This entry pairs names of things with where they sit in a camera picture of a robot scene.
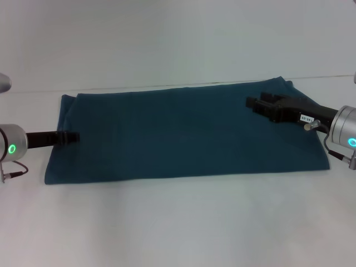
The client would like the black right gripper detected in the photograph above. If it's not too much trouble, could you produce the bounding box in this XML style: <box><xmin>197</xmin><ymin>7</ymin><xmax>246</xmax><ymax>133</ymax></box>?
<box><xmin>245</xmin><ymin>91</ymin><xmax>340</xmax><ymax>134</ymax></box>

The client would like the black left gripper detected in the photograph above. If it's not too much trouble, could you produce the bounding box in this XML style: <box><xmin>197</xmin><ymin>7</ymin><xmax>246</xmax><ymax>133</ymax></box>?
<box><xmin>25</xmin><ymin>129</ymin><xmax>81</xmax><ymax>150</ymax></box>

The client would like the teal blue printed t-shirt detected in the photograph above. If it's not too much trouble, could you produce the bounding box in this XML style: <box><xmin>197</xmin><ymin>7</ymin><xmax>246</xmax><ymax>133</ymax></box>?
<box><xmin>43</xmin><ymin>76</ymin><xmax>331</xmax><ymax>186</ymax></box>

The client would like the left arm cable with plug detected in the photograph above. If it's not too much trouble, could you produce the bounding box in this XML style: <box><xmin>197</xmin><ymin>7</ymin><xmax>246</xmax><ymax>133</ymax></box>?
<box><xmin>0</xmin><ymin>160</ymin><xmax>29</xmax><ymax>184</ymax></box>

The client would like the arm cable with plug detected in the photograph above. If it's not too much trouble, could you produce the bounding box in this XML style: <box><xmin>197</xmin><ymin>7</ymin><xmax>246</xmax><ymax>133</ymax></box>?
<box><xmin>0</xmin><ymin>160</ymin><xmax>29</xmax><ymax>184</ymax></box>
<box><xmin>303</xmin><ymin>119</ymin><xmax>356</xmax><ymax>170</ymax></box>

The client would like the right arm cable with plug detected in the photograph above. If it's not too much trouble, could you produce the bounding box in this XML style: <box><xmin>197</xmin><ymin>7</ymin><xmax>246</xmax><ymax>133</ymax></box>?
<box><xmin>303</xmin><ymin>119</ymin><xmax>356</xmax><ymax>170</ymax></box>

